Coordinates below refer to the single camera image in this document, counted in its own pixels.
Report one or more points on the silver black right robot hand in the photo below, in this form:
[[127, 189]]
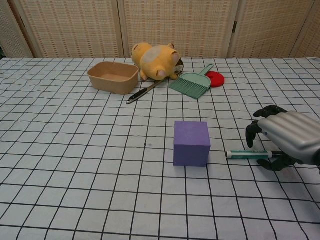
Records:
[[287, 130]]

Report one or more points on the green white tube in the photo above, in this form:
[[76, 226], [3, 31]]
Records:
[[247, 154]]

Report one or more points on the purple foam cube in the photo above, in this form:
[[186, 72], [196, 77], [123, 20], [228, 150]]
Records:
[[191, 143]]

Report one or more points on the red round disc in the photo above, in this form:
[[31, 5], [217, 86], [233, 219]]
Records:
[[217, 79]]

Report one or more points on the green dustpan with brush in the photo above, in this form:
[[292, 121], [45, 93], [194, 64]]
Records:
[[191, 85]]

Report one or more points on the yellow plush toy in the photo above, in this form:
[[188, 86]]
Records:
[[156, 61]]

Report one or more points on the woven folding screen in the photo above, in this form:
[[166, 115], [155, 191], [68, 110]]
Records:
[[160, 27]]

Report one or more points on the brown paper box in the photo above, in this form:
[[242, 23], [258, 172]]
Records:
[[112, 78]]

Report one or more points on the checkered white tablecloth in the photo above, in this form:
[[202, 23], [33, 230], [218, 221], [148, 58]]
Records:
[[100, 162]]

